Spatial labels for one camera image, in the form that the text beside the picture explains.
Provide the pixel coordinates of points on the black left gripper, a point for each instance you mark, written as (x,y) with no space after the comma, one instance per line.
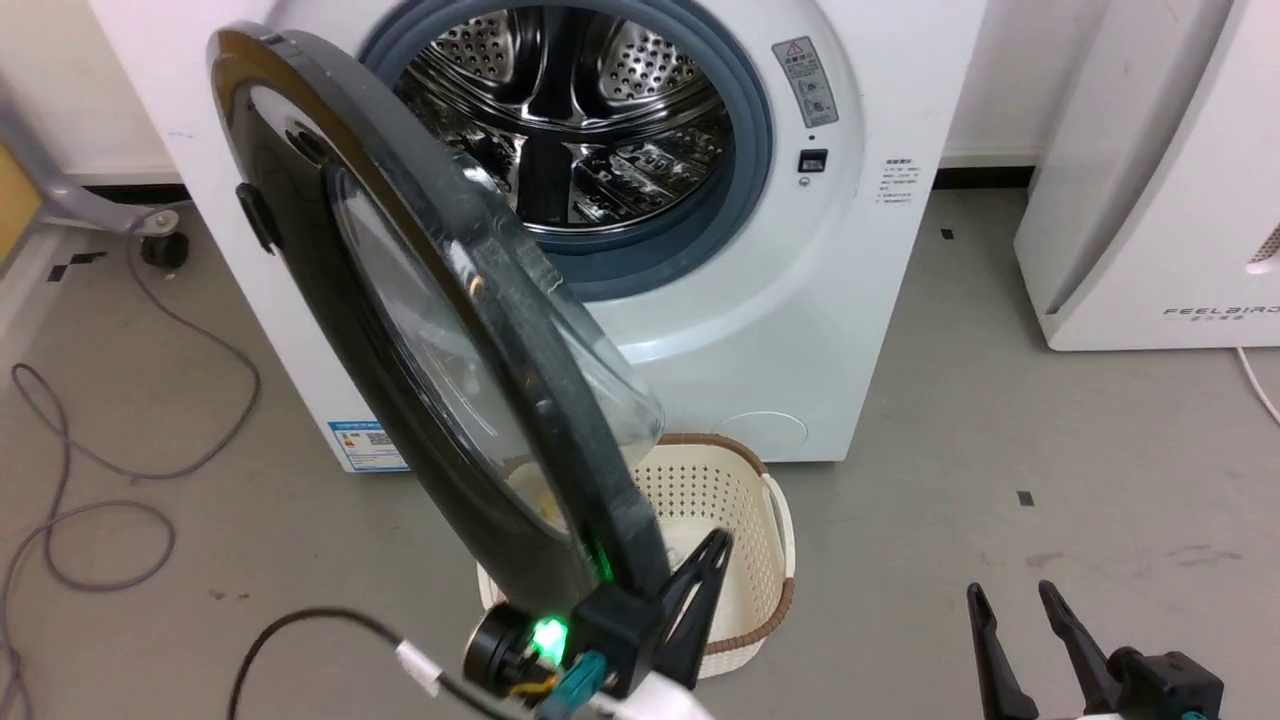
(610,625)

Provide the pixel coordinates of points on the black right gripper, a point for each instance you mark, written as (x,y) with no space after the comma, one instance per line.
(1165,685)

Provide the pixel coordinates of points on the black round glass washer door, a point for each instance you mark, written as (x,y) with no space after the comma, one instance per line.
(330,330)

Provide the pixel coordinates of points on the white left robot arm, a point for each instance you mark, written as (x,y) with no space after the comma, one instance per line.
(660,705)

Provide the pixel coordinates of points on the white front-load washing machine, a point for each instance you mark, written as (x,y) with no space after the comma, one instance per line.
(880,300)

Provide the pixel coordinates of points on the grey-blue rubber door gasket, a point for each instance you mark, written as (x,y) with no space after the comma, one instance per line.
(745,170)

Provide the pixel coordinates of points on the black door lock latch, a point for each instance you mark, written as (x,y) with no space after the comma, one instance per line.
(813,160)

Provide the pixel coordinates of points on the cream perforated laundry basket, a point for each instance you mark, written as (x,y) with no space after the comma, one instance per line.
(755,540)

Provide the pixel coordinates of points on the blue energy label sticker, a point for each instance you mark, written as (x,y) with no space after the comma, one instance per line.
(365,445)

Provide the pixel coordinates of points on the white Feelbird appliance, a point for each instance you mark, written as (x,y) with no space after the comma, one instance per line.
(1140,200)

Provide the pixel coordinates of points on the stainless steel washer drum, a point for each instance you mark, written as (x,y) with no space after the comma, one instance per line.
(600,100)

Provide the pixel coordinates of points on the grey warning sticker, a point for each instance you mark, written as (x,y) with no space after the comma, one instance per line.
(806,82)

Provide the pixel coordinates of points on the black caster wheel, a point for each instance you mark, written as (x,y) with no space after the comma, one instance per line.
(165,250)

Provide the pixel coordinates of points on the black floor tape strips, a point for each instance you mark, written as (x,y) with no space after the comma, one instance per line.
(75,264)

